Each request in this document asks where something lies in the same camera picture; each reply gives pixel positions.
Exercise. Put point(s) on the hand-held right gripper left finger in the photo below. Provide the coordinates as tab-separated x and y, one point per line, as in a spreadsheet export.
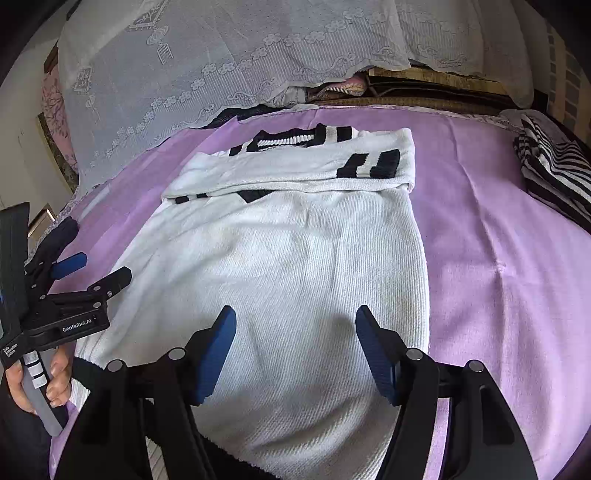
214	355

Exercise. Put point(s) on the dark brown patterned blanket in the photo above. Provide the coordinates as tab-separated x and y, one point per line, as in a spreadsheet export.
438	97

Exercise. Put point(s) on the person's left hand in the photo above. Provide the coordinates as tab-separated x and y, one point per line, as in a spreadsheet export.
60	378

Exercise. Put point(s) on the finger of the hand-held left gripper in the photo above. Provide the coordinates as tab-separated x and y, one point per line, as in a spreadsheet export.
69	266
113	281

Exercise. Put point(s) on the pink folded blanket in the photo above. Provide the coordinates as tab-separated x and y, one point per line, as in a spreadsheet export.
341	87

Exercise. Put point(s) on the black cloth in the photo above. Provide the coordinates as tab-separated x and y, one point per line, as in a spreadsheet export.
240	113

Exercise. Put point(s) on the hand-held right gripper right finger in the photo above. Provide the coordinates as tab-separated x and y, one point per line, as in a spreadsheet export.
376	355

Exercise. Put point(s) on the white sweater with black trim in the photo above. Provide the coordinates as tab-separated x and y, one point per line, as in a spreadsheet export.
277	254

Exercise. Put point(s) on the pink floral cloth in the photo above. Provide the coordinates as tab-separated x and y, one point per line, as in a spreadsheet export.
55	115

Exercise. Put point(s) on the white lace cover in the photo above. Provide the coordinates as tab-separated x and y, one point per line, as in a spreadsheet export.
231	46

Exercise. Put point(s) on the black and white striped garment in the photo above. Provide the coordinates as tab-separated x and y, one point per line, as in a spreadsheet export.
554	161

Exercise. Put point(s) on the beige cabinet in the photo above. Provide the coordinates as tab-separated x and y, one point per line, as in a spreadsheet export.
41	224

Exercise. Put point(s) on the purple bedsheet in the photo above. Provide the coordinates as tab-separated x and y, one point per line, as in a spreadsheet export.
485	230

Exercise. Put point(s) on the person's left forearm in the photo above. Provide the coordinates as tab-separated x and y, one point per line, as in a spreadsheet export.
25	443

